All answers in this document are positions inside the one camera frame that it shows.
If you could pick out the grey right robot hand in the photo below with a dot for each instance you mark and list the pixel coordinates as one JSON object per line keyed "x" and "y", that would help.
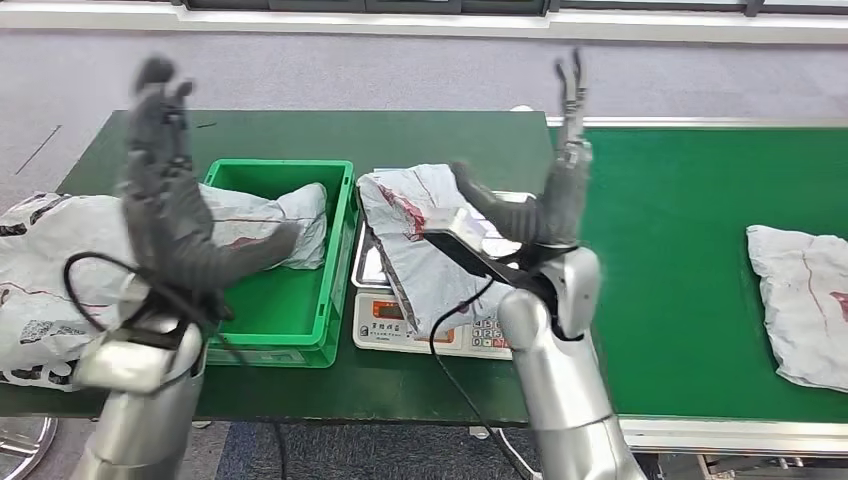
{"x": 556, "y": 212}

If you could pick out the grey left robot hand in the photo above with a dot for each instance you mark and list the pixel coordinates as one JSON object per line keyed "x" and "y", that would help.
{"x": 172, "y": 225}

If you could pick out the grey parcel with red print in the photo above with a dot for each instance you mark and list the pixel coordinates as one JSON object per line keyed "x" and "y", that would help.
{"x": 265, "y": 212}
{"x": 424, "y": 278}
{"x": 795, "y": 305}

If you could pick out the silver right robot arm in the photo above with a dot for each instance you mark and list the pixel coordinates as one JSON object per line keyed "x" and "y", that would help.
{"x": 563, "y": 384}

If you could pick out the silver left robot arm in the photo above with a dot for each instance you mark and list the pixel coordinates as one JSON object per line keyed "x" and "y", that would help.
{"x": 146, "y": 424}

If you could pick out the grey bag with black print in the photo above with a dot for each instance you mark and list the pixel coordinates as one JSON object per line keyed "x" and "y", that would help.
{"x": 53, "y": 278}

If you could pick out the green plastic crate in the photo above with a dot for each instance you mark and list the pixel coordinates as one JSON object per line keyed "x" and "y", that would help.
{"x": 278, "y": 305}

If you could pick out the steel scale tray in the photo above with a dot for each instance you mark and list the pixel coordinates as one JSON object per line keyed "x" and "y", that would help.
{"x": 368, "y": 265}

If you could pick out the white electronic scale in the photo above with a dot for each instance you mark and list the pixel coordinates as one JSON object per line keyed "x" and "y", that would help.
{"x": 384, "y": 324}

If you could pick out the round chrome base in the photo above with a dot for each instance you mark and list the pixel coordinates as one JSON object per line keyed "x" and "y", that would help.
{"x": 23, "y": 450}

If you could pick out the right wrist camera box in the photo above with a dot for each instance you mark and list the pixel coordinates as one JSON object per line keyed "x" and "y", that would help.
{"x": 464, "y": 245}

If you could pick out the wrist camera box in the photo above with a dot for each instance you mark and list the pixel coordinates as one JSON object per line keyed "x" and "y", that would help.
{"x": 464, "y": 245}
{"x": 119, "y": 364}

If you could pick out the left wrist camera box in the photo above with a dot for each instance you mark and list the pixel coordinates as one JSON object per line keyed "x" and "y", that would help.
{"x": 119, "y": 364}

